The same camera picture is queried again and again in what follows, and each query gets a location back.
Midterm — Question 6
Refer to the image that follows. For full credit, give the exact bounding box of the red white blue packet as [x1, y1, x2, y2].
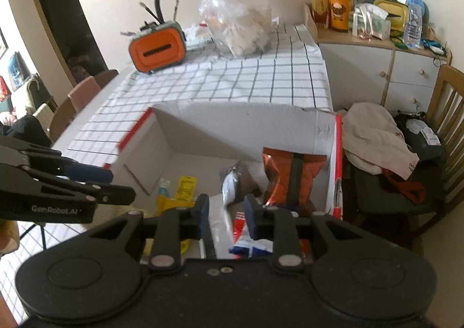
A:
[229, 212, 273, 258]

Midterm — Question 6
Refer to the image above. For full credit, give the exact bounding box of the yellow snack packet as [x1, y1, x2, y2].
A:
[155, 174, 199, 255]

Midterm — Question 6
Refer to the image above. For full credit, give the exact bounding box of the green snack packet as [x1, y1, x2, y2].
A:
[202, 193, 235, 260]

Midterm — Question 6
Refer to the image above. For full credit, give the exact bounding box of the blue wrapped candy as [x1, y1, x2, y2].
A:
[158, 178, 171, 198]

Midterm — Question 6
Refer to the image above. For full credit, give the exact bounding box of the orange foil snack bag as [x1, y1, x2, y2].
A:
[262, 147, 327, 209]

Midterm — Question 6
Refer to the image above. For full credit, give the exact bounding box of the grey brown snack pouch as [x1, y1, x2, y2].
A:
[220, 161, 262, 206]

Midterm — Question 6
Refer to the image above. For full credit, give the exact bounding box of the brown wooden chair left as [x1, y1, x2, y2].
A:
[48, 97, 76, 142]

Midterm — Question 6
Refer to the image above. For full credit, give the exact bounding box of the pink cushioned chair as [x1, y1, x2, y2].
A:
[68, 76, 101, 113]

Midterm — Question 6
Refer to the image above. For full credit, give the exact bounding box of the white red cardboard box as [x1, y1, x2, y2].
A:
[110, 101, 338, 213]

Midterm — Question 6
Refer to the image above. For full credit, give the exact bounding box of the beige cloth on chair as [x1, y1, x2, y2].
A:
[342, 102, 419, 180]

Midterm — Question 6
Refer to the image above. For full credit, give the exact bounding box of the white black checkered tablecloth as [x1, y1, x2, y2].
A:
[0, 22, 334, 325]

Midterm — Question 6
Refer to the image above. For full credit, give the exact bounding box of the orange tissue box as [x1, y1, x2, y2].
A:
[128, 20, 186, 73]

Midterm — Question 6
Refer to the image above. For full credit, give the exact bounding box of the black bag on chair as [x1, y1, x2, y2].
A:
[394, 113, 446, 170]

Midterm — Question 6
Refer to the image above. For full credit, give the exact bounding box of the white wooden cabinet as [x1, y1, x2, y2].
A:
[303, 4, 453, 116]

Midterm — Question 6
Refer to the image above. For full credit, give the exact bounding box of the clear plastic bag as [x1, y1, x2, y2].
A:
[199, 0, 274, 57]

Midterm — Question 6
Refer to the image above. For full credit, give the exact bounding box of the wooden chair right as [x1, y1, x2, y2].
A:
[413, 64, 464, 238]

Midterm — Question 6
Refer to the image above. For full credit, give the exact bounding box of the orange thermos bottle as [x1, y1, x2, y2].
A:
[329, 0, 351, 32]

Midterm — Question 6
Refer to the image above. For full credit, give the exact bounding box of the amber glass bottle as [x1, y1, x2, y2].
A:
[311, 0, 329, 29]

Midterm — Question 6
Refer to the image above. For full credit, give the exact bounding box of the clear water bottle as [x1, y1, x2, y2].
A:
[403, 1, 424, 50]

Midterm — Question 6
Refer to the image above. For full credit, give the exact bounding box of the yellow tissue box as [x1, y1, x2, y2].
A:
[374, 0, 408, 32]

